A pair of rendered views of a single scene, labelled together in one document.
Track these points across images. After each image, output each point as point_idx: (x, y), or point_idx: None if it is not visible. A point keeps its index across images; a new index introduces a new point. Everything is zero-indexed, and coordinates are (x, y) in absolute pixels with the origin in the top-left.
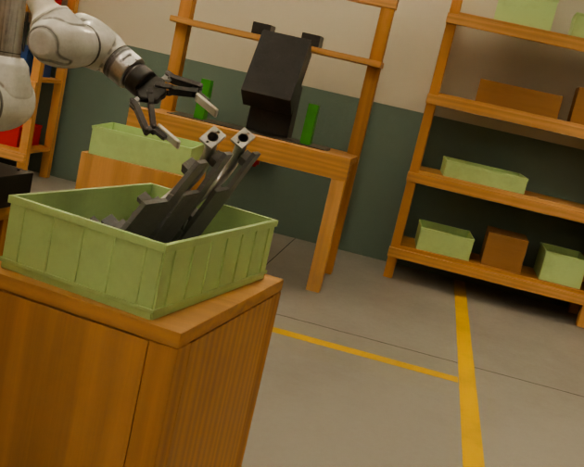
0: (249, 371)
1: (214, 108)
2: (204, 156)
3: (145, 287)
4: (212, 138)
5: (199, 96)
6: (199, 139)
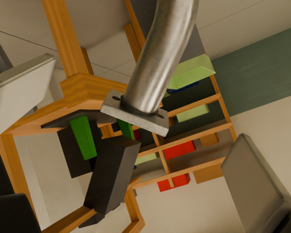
0: None
1: (223, 173)
2: (152, 24)
3: None
4: (160, 94)
5: (243, 224)
6: (101, 107)
